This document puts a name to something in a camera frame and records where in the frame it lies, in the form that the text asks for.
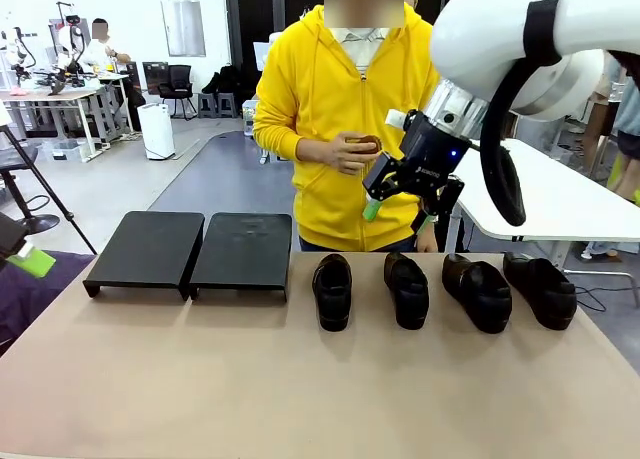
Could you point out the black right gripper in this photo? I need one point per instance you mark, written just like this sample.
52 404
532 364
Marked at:
430 149

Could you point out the small brown round object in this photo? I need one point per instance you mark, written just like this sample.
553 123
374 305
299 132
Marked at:
370 141

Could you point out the black leather loafer shoe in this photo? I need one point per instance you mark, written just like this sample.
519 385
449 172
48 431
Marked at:
480 296
542 291
332 294
407 294

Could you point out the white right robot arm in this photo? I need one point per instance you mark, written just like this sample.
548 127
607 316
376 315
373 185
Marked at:
475 29

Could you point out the person's right forearm yellow sleeve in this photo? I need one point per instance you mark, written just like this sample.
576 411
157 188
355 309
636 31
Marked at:
277 141

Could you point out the black metal shoe stand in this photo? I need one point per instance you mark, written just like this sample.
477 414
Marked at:
240 251
145 251

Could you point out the person's left hand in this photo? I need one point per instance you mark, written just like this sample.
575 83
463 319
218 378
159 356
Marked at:
427 243

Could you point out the person's right hand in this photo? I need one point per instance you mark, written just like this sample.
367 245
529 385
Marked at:
330 151

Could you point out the black round-base stool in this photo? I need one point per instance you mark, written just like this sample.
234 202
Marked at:
30 224

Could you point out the purple cloth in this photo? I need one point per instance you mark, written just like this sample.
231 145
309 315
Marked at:
30 309

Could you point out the clear plastic storage box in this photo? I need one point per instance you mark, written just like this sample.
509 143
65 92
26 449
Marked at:
62 151

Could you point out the person in yellow hoodie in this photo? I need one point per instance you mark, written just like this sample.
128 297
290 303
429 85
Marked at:
330 79

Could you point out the white folding table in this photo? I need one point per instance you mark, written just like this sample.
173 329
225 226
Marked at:
550 204

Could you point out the wooden workbench white legs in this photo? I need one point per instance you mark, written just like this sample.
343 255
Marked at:
45 95

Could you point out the computer case with lights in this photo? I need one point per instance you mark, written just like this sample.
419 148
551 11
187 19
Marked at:
248 116

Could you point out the white air purifier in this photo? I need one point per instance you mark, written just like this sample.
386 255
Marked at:
156 134

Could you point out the grey plastic stool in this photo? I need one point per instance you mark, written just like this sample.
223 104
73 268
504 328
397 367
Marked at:
226 101
207 101

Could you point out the black backpack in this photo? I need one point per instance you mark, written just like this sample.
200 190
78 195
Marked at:
227 79

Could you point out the white lab robot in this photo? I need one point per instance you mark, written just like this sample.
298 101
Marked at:
67 34
12 49

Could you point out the person in white shirt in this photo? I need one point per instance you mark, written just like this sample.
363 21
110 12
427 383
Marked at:
97 54

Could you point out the mannequin in light blue top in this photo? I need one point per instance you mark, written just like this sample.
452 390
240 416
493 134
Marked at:
627 109

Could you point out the black office chair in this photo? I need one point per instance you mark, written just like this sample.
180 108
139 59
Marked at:
179 79

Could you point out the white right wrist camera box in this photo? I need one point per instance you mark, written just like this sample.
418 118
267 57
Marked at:
396 119

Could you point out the silver wall panel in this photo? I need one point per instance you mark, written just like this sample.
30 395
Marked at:
183 29

